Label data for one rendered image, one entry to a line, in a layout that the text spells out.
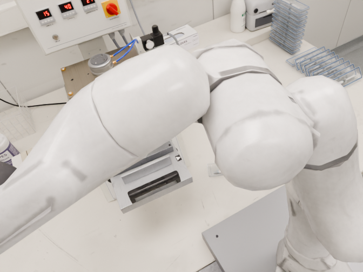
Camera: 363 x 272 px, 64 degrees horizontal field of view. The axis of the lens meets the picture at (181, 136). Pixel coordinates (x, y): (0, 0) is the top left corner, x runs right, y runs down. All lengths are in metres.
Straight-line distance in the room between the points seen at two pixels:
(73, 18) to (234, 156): 0.90
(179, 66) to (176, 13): 1.45
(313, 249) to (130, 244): 0.57
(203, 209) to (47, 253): 0.55
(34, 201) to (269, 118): 0.26
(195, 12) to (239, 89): 1.49
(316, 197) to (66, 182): 0.38
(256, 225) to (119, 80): 0.75
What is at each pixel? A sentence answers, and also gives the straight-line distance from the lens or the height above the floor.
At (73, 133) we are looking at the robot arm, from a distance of 0.33.
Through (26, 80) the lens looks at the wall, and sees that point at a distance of 1.69.
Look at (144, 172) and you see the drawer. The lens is 0.87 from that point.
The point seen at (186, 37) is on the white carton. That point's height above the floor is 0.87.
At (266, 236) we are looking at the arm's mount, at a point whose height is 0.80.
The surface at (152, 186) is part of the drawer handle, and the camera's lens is 0.81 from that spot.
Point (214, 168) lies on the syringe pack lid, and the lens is 1.10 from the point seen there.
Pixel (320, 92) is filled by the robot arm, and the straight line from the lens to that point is 0.40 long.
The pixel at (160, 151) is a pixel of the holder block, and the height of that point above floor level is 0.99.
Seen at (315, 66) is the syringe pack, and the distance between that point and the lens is 1.50.
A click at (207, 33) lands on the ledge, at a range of 1.74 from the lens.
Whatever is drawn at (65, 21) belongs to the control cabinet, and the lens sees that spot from 1.11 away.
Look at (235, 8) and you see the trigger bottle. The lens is 1.66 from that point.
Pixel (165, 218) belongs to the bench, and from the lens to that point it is 1.05.
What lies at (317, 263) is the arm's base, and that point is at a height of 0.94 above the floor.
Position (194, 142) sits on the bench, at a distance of 1.21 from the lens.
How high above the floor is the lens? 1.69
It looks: 49 degrees down
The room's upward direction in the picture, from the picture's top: 11 degrees counter-clockwise
